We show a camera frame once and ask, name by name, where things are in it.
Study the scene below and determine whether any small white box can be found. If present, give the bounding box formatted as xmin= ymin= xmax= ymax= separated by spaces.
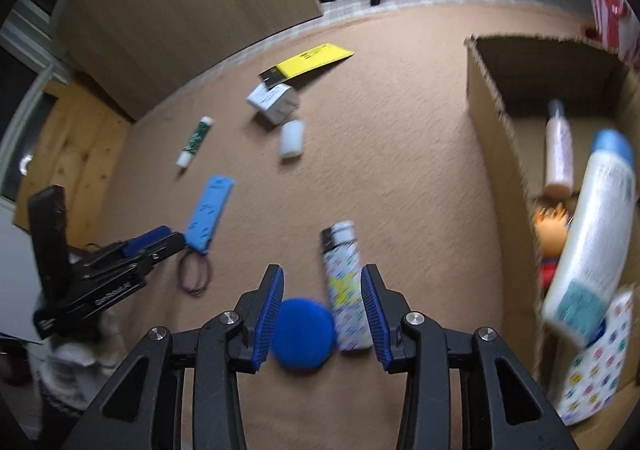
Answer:
xmin=246 ymin=83 xmax=300 ymax=126

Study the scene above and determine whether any white plastic cylinder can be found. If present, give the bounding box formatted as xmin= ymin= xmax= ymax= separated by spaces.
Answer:
xmin=279 ymin=119 xmax=306 ymax=160

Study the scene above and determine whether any white lotion bottle blue cap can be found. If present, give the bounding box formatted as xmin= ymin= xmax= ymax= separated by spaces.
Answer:
xmin=542 ymin=129 xmax=637 ymax=348

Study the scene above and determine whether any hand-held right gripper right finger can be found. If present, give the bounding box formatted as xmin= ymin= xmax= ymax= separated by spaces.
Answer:
xmin=360 ymin=264 xmax=576 ymax=450

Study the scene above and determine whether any light wooden panel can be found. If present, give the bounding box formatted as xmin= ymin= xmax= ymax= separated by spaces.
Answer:
xmin=50 ymin=0 xmax=325 ymax=123

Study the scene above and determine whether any green white lip balm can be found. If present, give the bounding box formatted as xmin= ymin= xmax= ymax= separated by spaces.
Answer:
xmin=176 ymin=116 xmax=213 ymax=168

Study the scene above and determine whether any blue round lid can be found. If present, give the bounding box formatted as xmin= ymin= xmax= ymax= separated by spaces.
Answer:
xmin=270 ymin=297 xmax=336 ymax=371

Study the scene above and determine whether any yellow black packet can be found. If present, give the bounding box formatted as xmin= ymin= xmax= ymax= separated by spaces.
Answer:
xmin=258 ymin=43 xmax=356 ymax=91

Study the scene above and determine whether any blue plastic case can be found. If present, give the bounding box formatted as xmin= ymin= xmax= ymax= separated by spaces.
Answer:
xmin=185 ymin=174 xmax=236 ymax=256

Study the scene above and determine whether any patterned white lighter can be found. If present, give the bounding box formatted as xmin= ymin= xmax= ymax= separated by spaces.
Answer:
xmin=320 ymin=221 xmax=375 ymax=353

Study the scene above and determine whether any purple hair tie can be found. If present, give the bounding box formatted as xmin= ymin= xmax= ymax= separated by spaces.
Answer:
xmin=180 ymin=247 xmax=213 ymax=295

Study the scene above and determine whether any cardboard box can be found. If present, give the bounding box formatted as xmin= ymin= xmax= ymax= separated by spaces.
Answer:
xmin=464 ymin=33 xmax=640 ymax=450

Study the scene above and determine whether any small pink bottle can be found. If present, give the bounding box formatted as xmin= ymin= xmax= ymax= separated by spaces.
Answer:
xmin=542 ymin=99 xmax=573 ymax=198

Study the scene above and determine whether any orange red toy figure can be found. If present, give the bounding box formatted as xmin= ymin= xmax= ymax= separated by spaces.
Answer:
xmin=532 ymin=203 xmax=571 ymax=291

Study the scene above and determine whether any dotted tissue pack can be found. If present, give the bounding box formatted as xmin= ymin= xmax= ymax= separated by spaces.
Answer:
xmin=552 ymin=287 xmax=633 ymax=427

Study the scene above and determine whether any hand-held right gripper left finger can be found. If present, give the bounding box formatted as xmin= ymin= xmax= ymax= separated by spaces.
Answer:
xmin=60 ymin=264 xmax=286 ymax=450

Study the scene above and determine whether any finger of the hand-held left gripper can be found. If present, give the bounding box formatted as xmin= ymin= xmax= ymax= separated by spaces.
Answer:
xmin=102 ymin=226 xmax=172 ymax=258
xmin=131 ymin=231 xmax=187 ymax=277

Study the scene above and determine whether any pine wood board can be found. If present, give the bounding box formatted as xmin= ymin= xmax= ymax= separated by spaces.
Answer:
xmin=12 ymin=75 xmax=133 ymax=236

